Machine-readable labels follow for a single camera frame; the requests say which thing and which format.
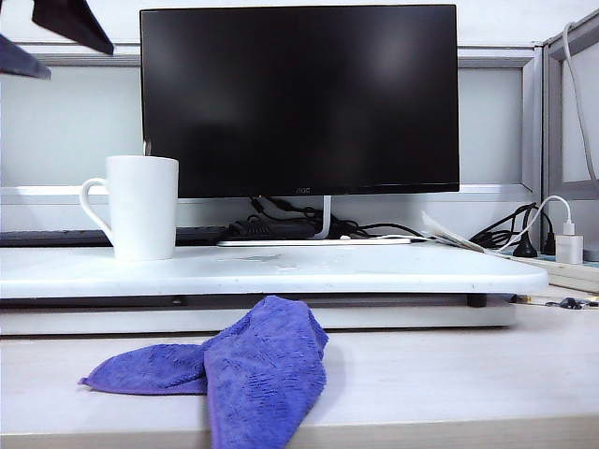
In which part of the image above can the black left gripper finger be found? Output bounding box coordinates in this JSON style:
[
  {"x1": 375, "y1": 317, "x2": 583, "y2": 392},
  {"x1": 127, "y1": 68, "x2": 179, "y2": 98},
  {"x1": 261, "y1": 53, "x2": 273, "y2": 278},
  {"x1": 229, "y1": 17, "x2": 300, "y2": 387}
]
[
  {"x1": 31, "y1": 0, "x2": 115, "y2": 56},
  {"x1": 0, "y1": 33, "x2": 52, "y2": 80}
]

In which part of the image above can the grey framed partition panel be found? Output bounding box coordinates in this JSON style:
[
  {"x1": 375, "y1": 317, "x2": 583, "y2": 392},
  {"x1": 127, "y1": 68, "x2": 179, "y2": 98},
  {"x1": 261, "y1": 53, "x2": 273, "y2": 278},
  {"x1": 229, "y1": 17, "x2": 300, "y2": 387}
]
[
  {"x1": 542, "y1": 8, "x2": 599, "y2": 202},
  {"x1": 0, "y1": 42, "x2": 544, "y2": 197}
]

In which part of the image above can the black keyboard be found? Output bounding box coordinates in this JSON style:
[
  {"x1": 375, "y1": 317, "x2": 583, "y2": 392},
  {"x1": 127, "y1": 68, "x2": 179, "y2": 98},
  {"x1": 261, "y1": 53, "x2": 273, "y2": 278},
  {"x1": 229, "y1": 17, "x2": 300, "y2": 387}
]
[{"x1": 0, "y1": 225, "x2": 233, "y2": 248}]

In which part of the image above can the white ceramic mug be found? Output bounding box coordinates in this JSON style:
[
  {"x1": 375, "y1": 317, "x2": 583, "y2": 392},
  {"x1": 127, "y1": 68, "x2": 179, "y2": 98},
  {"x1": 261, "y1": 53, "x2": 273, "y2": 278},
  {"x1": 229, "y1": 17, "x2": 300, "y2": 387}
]
[{"x1": 79, "y1": 155, "x2": 181, "y2": 262}]

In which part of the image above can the black computer monitor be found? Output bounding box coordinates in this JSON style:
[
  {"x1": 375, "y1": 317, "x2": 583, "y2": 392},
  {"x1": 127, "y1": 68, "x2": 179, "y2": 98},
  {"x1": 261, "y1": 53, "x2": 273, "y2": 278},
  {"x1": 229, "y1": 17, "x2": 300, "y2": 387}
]
[{"x1": 139, "y1": 4, "x2": 461, "y2": 200}]

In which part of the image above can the purple microfiber cloth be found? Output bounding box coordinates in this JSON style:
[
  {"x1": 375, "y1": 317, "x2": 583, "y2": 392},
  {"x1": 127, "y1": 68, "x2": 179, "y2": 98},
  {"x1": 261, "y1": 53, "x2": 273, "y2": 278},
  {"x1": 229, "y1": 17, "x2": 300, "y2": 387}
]
[{"x1": 77, "y1": 294, "x2": 329, "y2": 449}]

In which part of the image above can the white raised board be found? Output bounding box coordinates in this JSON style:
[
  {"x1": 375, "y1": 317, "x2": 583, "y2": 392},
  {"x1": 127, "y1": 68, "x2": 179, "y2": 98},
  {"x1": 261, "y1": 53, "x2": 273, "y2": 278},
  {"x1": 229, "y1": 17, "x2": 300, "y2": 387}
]
[{"x1": 0, "y1": 242, "x2": 549, "y2": 300}]

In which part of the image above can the folded paper stack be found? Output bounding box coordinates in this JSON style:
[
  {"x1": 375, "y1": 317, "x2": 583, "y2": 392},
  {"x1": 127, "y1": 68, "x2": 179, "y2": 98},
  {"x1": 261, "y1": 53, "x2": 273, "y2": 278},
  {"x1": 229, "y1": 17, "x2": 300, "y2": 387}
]
[{"x1": 420, "y1": 210, "x2": 488, "y2": 253}]

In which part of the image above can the white base board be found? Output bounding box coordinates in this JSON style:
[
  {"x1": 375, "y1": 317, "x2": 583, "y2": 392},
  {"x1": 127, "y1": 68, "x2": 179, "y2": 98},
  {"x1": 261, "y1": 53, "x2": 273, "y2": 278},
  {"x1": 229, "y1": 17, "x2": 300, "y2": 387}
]
[{"x1": 0, "y1": 298, "x2": 518, "y2": 337}]

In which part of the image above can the black round power plug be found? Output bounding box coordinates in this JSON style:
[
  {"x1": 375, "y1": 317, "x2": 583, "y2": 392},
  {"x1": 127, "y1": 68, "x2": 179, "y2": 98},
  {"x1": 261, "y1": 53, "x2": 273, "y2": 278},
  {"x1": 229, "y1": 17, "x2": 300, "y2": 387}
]
[{"x1": 513, "y1": 232, "x2": 539, "y2": 258}]

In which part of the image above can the black slim power plug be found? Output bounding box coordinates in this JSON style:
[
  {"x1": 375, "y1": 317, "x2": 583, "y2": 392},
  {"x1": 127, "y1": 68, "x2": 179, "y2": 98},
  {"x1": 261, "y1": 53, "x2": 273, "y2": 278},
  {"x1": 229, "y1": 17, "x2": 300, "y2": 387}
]
[{"x1": 542, "y1": 219, "x2": 558, "y2": 256}]

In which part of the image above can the white USB charger adapter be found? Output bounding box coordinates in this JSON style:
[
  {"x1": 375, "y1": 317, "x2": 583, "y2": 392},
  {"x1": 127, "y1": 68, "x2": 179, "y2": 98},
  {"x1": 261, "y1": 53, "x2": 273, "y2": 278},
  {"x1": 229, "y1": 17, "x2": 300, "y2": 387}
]
[{"x1": 555, "y1": 222, "x2": 585, "y2": 264}]

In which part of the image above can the white power strip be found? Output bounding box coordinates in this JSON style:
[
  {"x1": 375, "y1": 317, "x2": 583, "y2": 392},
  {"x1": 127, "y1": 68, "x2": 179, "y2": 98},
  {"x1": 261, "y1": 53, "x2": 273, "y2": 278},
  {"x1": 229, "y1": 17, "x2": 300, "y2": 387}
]
[{"x1": 512, "y1": 250, "x2": 599, "y2": 294}]

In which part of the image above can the small black desk clutter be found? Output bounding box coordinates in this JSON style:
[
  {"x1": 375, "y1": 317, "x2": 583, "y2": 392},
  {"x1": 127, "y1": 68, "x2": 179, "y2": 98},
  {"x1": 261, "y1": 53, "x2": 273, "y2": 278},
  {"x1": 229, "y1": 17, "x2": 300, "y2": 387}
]
[{"x1": 545, "y1": 297, "x2": 587, "y2": 311}]

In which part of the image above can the black coiled cable bundle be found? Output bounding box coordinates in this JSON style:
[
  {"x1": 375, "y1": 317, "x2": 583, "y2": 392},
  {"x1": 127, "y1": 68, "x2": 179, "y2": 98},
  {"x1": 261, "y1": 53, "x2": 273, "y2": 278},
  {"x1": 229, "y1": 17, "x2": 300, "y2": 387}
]
[{"x1": 228, "y1": 196, "x2": 327, "y2": 239}]

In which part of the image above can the long black monitor cable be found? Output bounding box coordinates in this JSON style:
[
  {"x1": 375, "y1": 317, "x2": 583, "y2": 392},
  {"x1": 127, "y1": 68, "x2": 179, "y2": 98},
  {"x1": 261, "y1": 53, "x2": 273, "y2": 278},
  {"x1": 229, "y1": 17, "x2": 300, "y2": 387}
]
[{"x1": 329, "y1": 217, "x2": 430, "y2": 242}]

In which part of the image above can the black power cable tangle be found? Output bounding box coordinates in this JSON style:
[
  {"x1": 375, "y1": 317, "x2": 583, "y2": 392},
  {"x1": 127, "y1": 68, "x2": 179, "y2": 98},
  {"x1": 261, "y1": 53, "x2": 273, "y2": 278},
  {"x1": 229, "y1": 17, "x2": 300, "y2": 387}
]
[{"x1": 467, "y1": 201, "x2": 539, "y2": 253}]

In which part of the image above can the thick white wall cable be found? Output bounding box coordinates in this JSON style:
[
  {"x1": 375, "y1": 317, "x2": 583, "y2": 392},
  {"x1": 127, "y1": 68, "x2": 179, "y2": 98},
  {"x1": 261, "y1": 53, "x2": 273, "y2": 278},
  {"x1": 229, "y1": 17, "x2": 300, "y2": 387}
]
[{"x1": 562, "y1": 22, "x2": 599, "y2": 184}]

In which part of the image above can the thin white charger cable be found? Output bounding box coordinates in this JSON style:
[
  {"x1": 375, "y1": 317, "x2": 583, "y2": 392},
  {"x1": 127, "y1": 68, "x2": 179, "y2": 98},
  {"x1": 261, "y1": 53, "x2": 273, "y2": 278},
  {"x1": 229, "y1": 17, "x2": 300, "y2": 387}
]
[{"x1": 498, "y1": 195, "x2": 576, "y2": 256}]

